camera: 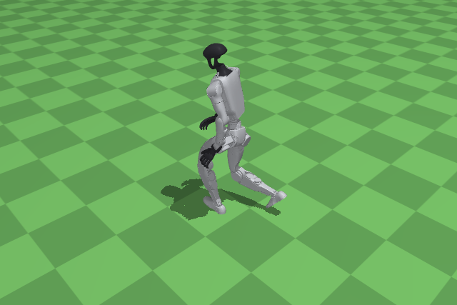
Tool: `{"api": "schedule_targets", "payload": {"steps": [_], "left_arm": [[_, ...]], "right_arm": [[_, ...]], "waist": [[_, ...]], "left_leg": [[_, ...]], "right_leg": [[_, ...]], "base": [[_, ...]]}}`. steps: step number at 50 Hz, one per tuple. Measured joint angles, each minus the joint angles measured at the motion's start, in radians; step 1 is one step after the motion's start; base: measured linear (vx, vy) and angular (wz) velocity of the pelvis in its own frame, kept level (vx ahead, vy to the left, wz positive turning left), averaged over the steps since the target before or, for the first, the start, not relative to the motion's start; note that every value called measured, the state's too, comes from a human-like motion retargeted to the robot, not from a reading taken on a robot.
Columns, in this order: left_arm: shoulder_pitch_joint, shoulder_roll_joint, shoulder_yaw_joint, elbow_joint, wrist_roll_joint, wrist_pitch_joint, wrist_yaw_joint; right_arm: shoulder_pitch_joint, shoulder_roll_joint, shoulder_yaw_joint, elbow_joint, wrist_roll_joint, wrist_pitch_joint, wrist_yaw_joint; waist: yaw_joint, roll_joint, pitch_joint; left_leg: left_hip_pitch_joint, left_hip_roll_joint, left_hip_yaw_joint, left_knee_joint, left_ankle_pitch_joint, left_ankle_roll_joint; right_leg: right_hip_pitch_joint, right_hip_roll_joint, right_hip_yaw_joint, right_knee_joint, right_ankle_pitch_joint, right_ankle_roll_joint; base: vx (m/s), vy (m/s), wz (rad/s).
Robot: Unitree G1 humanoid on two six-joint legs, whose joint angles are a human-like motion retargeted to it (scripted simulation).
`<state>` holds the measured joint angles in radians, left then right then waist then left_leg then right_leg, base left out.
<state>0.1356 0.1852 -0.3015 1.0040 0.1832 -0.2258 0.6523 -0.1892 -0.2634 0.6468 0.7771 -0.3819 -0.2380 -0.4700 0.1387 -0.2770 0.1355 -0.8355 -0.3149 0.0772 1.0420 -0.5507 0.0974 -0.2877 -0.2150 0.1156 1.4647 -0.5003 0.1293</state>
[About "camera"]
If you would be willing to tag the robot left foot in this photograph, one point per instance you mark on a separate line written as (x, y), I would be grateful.
(221, 209)

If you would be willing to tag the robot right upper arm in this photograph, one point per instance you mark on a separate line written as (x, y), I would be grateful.
(237, 69)

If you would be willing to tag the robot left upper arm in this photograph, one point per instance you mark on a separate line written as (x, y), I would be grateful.
(214, 92)

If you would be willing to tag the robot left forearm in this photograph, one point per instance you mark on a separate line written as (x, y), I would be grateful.
(220, 133)

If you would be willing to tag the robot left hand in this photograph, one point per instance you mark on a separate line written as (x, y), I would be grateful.
(208, 155)

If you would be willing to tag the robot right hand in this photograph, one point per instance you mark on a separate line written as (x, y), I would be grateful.
(207, 121)

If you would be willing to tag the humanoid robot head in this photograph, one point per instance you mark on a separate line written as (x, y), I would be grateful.
(216, 51)

